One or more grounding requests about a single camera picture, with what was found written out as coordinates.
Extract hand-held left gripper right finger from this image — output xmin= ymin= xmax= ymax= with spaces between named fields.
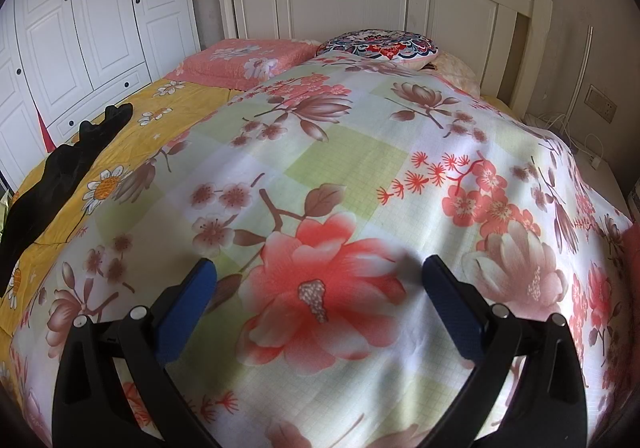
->
xmin=419 ymin=255 xmax=588 ymax=448

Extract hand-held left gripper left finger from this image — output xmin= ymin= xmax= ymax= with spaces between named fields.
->
xmin=52 ymin=258 xmax=222 ymax=448

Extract black cloth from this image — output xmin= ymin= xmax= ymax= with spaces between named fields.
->
xmin=0 ymin=103 xmax=135 ymax=294

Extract white nightstand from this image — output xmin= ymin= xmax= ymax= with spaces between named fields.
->
xmin=522 ymin=113 xmax=632 ymax=216

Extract yellow daisy bedsheet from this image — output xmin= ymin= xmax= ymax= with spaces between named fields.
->
xmin=0 ymin=79 xmax=236 ymax=448

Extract floral quilt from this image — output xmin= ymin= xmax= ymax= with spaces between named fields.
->
xmin=10 ymin=53 xmax=636 ymax=448

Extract beige pillow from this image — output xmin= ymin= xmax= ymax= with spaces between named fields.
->
xmin=425 ymin=52 xmax=480 ymax=96

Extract pink floral pillow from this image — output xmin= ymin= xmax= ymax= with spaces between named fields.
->
xmin=164 ymin=39 xmax=320 ymax=92

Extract white pole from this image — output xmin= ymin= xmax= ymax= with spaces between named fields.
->
xmin=569 ymin=27 xmax=596 ymax=130

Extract round patterned cushion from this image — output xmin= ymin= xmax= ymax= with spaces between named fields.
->
xmin=317 ymin=31 xmax=440 ymax=63

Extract white wardrobe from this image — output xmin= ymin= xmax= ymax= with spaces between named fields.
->
xmin=0 ymin=0 xmax=202 ymax=189

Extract white cables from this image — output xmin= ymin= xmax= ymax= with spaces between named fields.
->
xmin=534 ymin=112 xmax=607 ymax=170

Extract wall socket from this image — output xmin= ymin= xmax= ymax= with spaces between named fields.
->
xmin=582 ymin=84 xmax=621 ymax=124

